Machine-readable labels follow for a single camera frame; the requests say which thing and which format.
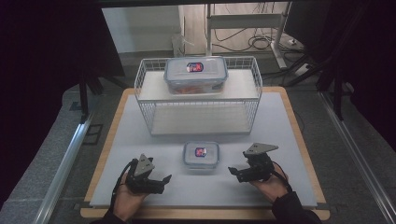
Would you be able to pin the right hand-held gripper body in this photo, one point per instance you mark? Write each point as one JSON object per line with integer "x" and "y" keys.
{"x": 260, "y": 165}

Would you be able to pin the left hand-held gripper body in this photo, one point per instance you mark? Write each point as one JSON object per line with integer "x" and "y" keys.
{"x": 141, "y": 177}

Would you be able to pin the small clear food container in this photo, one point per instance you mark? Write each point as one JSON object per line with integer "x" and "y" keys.
{"x": 201, "y": 154}

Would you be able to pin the large clear food container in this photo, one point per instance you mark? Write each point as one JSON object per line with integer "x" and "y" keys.
{"x": 195, "y": 74}

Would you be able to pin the person's right hand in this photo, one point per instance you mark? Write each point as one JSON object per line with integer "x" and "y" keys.
{"x": 272, "y": 188}

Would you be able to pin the person's left hand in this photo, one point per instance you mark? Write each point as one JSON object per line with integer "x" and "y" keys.
{"x": 127, "y": 202}

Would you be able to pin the pale grey table mat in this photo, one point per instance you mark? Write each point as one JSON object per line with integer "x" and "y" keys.
{"x": 162, "y": 140}

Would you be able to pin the black metal stand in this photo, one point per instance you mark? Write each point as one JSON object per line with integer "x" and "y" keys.
{"x": 84, "y": 93}
{"x": 337, "y": 93}

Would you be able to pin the white power strip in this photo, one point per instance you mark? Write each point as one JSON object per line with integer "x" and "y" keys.
{"x": 302, "y": 70}

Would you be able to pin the aluminium floor rail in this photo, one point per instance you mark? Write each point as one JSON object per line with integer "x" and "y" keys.
{"x": 62, "y": 169}
{"x": 358, "y": 152}

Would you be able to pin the white metal desk frame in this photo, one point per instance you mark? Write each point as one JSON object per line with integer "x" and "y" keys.
{"x": 243, "y": 21}

